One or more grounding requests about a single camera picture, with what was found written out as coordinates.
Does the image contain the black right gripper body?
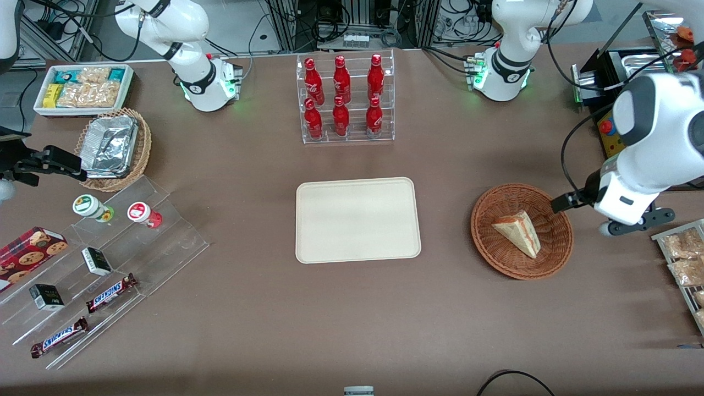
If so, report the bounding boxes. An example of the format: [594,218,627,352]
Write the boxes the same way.
[0,126,40,186]

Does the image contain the triangular sandwich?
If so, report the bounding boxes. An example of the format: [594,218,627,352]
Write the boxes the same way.
[491,211,542,259]

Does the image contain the oval light wicker basket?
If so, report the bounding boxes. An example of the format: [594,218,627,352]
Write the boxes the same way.
[74,107,152,193]

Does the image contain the round brown wicker basket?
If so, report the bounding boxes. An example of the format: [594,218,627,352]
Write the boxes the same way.
[471,183,574,281]

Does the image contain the beige plastic tray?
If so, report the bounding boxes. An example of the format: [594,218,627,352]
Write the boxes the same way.
[295,177,422,265]

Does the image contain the green lidded cup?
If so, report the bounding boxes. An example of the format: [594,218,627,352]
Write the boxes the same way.
[72,194,115,223]

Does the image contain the white plastic snack bin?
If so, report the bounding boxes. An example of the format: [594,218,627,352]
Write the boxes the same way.
[33,64,135,118]

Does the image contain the stacked aluminium foil trays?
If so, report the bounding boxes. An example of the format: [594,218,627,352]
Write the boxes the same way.
[81,115,139,179]

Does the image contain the large clear rice cracker bag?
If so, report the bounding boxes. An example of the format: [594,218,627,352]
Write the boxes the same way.
[57,81,120,108]

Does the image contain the small clear rice cracker bag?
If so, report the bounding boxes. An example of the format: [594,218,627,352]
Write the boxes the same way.
[77,67,112,84]

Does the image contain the red cookie box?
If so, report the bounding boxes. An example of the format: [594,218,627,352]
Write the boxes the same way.
[0,226,69,293]

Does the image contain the red lidded cup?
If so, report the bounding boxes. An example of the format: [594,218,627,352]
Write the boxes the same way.
[127,201,163,229]

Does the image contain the small black box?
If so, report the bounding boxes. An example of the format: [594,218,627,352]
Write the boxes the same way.
[29,283,65,312]
[81,247,113,277]

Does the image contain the black food warmer cabinet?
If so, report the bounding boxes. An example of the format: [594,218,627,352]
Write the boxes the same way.
[571,3,704,193]

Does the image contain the clear acrylic stepped shelf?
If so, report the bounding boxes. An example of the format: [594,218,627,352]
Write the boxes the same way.
[0,175,210,370]

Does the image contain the snickers chocolate bar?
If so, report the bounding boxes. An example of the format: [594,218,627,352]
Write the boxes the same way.
[30,316,89,359]
[85,273,138,314]

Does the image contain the red sausages in warmer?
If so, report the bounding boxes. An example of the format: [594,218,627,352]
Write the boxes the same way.
[672,25,698,73]

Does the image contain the red cola bottle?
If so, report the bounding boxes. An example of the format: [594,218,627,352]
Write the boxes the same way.
[365,97,384,139]
[333,55,352,104]
[367,53,386,102]
[332,96,350,138]
[304,98,324,140]
[304,58,325,106]

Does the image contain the clear acrylic bottle rack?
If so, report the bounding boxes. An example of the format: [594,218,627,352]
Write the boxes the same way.
[296,49,396,145]

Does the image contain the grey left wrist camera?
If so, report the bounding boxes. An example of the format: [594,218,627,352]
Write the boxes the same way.
[599,206,677,238]

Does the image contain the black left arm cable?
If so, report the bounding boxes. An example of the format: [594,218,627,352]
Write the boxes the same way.
[560,102,615,194]

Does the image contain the metal wire rack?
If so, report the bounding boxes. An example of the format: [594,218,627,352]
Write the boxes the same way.
[651,218,704,337]

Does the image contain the black looped table cable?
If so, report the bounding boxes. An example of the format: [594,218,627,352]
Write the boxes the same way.
[475,370,556,396]

